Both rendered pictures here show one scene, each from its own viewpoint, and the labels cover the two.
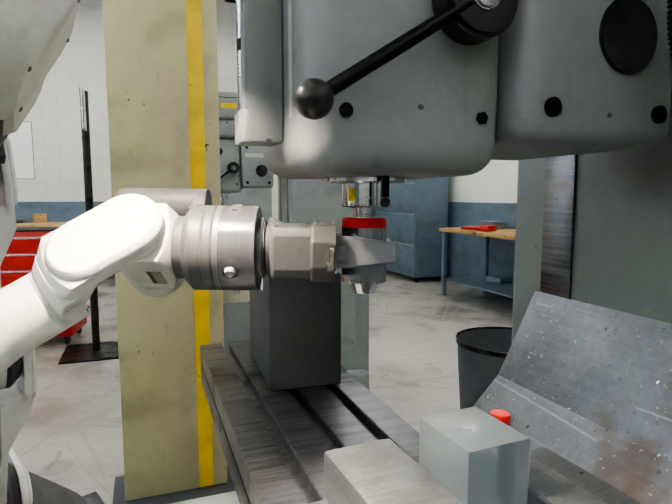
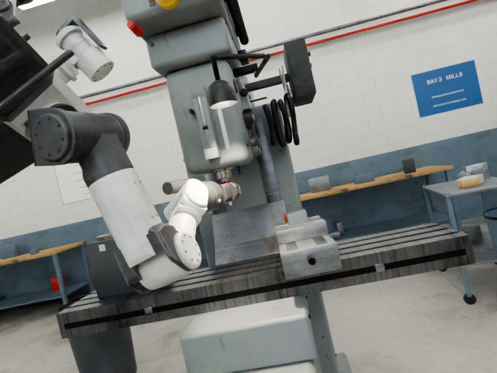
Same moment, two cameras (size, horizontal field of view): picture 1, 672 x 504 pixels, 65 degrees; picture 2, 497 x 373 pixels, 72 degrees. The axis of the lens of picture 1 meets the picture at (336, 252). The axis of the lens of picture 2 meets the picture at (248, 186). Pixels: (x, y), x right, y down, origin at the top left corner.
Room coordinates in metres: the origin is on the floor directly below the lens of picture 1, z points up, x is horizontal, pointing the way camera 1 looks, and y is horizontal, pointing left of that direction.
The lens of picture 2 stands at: (-0.02, 0.93, 1.26)
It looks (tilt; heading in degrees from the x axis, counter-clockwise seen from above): 1 degrees down; 297
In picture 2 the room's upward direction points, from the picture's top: 13 degrees counter-clockwise
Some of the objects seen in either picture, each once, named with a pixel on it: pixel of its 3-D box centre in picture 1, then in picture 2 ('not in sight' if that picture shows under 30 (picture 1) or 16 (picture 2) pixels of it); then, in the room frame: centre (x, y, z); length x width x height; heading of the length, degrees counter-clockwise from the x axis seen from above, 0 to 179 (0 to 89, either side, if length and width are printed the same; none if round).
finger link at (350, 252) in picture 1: (365, 252); not in sight; (0.52, -0.03, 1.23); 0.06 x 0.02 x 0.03; 91
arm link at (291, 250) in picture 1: (277, 250); (214, 195); (0.55, 0.06, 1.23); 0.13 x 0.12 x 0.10; 1
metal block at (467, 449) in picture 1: (471, 466); (297, 220); (0.36, -0.10, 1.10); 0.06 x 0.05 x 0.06; 23
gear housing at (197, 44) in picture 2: not in sight; (200, 61); (0.56, -0.07, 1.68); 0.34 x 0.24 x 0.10; 110
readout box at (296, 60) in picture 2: not in sight; (300, 74); (0.34, -0.43, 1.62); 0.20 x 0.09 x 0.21; 110
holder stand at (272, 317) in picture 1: (291, 313); (129, 259); (0.93, 0.08, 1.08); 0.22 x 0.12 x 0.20; 17
